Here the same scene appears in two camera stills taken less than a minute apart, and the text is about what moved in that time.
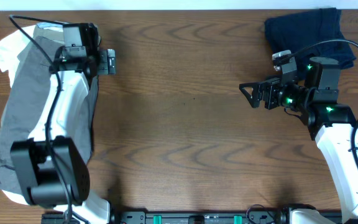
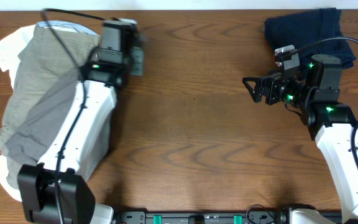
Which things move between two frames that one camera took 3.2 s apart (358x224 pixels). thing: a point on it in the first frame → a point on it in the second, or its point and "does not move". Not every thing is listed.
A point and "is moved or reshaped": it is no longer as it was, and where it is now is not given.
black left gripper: (173, 217) does not move
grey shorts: (30, 96) is moved or reshaped
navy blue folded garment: (288, 33) does not move
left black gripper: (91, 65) → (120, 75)
